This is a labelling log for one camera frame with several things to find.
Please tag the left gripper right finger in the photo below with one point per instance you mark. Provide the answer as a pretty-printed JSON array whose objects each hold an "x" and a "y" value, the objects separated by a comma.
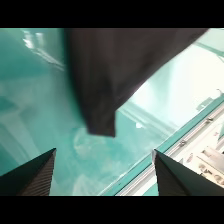
[{"x": 176, "y": 180}]

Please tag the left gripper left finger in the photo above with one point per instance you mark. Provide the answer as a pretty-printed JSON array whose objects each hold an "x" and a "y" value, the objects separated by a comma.
[{"x": 31, "y": 178}]

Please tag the dark grey T-shirt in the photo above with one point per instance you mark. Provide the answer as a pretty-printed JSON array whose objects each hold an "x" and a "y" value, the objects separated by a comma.
[{"x": 110, "y": 73}]

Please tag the silver frame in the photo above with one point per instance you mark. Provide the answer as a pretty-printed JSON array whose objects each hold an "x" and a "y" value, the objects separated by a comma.
[{"x": 196, "y": 150}]

